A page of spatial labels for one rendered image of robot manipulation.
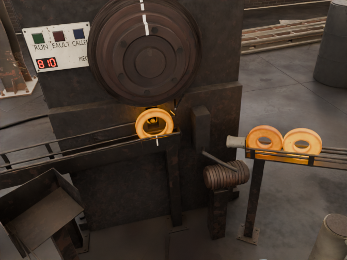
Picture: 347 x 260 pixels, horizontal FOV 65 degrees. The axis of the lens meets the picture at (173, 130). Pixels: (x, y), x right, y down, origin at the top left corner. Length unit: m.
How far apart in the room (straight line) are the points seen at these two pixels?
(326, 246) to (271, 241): 0.53
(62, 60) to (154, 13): 0.46
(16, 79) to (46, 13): 2.84
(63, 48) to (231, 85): 0.81
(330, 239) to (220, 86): 0.82
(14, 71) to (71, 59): 2.77
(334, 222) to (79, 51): 1.27
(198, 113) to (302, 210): 1.05
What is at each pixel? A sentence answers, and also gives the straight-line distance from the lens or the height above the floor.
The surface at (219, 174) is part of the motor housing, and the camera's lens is 1.40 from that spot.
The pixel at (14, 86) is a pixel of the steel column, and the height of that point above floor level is 0.11.
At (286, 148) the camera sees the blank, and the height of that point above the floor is 0.70.
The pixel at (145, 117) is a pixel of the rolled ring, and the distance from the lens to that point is 1.29.
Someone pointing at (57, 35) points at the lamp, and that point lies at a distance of 1.27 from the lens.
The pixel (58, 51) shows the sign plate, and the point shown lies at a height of 1.14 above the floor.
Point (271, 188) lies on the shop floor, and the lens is 2.12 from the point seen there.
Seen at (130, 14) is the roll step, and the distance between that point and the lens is 1.08.
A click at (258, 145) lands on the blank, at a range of 1.34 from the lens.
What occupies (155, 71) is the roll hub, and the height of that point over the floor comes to 1.08.
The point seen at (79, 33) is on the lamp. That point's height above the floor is 1.20.
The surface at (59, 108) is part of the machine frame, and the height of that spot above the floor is 0.87.
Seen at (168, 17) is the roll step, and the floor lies 1.26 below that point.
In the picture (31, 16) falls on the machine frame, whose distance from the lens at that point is 1.29.
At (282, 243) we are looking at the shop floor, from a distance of 1.84.
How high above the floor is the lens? 1.48
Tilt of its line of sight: 34 degrees down
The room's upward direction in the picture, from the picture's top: 4 degrees counter-clockwise
